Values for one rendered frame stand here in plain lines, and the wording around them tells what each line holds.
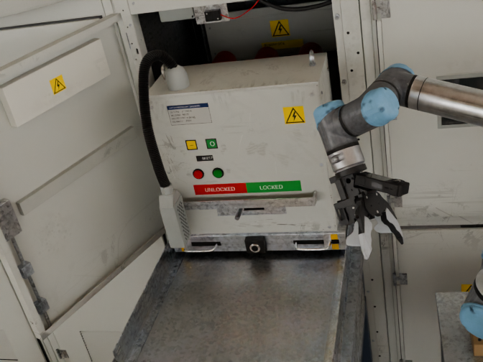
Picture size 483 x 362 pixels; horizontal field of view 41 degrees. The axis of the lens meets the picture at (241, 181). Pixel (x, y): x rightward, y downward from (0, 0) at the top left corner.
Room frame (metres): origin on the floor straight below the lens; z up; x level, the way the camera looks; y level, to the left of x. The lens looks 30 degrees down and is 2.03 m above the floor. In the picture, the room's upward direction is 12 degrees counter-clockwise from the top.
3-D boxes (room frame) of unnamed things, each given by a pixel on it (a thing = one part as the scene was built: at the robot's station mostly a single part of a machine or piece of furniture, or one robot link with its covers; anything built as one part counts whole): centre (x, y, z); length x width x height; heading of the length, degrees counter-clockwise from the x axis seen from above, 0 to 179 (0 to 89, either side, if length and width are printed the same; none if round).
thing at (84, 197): (1.69, 0.46, 1.21); 0.63 x 0.07 x 0.74; 140
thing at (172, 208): (1.62, 0.21, 1.04); 0.08 x 0.05 x 0.17; 162
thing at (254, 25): (2.39, -0.26, 1.28); 0.58 x 0.02 x 0.19; 72
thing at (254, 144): (1.62, -0.01, 1.15); 0.48 x 0.01 x 0.48; 72
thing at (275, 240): (1.63, -0.01, 0.90); 0.54 x 0.05 x 0.06; 72
